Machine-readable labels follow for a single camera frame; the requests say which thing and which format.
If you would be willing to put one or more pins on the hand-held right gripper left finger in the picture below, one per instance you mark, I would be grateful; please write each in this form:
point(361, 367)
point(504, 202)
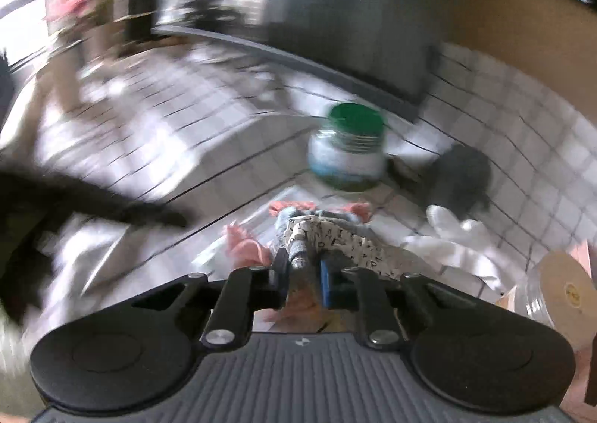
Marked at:
point(281, 278)

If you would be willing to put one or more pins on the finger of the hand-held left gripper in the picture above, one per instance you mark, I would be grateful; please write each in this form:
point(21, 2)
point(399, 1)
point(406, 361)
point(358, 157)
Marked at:
point(93, 201)

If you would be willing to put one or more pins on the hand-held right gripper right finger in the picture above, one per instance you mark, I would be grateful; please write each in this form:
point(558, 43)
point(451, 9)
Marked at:
point(327, 283)

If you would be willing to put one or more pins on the cloth doll with pink hair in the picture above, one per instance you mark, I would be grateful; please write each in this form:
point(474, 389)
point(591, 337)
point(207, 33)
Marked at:
point(326, 236)

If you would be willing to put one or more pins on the pink cardboard box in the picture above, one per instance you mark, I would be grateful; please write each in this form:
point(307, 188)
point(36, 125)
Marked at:
point(588, 257)

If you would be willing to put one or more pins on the grey soft cloth item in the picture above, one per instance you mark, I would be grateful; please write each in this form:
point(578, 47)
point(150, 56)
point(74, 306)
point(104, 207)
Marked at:
point(459, 180)

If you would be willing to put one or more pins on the white black-grid tablecloth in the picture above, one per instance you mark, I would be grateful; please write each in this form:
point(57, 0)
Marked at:
point(186, 162)

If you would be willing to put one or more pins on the green-lidded glass jar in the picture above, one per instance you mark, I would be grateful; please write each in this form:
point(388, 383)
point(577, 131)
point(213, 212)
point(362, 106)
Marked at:
point(347, 152)

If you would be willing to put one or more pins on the pink-leaved potted plant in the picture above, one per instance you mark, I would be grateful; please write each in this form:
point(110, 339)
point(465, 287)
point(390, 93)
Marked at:
point(74, 3)

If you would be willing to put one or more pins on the tall clear jar flower label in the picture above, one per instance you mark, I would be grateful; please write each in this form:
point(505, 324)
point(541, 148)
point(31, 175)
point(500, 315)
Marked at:
point(559, 292)

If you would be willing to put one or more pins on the computer monitor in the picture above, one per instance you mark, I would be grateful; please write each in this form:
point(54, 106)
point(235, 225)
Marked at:
point(350, 8)

